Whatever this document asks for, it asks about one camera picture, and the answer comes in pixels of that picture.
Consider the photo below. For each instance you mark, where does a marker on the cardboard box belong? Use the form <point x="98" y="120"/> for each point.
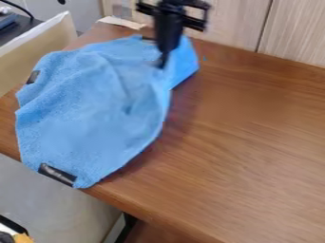
<point x="34" y="53"/>

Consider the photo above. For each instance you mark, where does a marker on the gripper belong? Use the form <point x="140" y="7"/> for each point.
<point x="192" y="17"/>

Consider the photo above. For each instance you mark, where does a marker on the cardboard flap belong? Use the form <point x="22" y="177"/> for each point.
<point x="122" y="22"/>

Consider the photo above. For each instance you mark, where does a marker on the blue cloth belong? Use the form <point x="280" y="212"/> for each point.
<point x="93" y="110"/>

